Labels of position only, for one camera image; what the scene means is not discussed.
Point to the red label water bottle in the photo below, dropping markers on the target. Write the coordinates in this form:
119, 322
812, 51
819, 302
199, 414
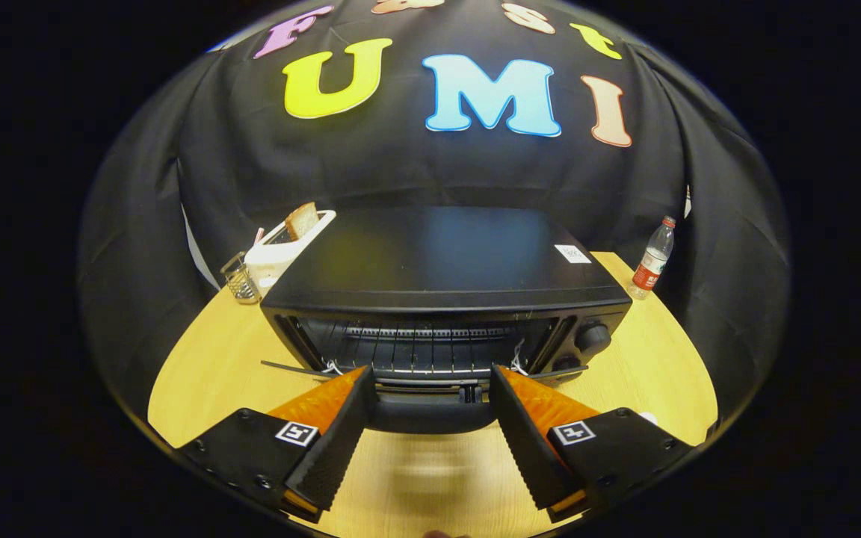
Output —
651, 265

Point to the white pop-up toaster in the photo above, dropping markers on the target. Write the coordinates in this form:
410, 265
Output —
270, 261

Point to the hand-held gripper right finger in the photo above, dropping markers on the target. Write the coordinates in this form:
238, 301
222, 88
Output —
528, 448

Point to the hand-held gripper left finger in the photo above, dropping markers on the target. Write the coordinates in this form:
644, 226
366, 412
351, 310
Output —
341, 441

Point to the black toaster oven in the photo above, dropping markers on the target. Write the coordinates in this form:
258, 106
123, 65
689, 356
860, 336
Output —
438, 254

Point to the brown toast slice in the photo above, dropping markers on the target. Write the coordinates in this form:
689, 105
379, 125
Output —
302, 222

